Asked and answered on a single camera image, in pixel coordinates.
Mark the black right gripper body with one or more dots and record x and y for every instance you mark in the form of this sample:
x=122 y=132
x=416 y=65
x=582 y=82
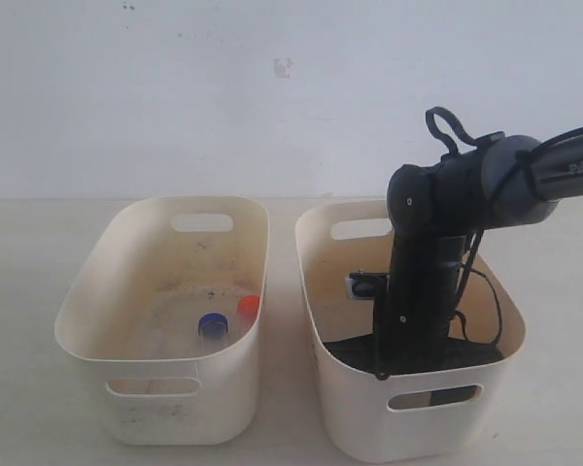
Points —
x=411 y=319

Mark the clear bottle orange cap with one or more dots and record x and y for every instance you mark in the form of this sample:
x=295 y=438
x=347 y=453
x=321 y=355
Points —
x=247 y=312

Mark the clear bottle blue cap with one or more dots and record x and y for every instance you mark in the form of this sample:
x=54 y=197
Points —
x=213 y=332

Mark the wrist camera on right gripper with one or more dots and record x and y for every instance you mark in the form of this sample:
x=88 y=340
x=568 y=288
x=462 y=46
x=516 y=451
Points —
x=362 y=285

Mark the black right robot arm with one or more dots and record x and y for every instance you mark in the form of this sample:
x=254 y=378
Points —
x=439 y=214

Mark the cream plastic bin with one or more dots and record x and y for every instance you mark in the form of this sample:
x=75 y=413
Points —
x=128 y=324
x=403 y=417

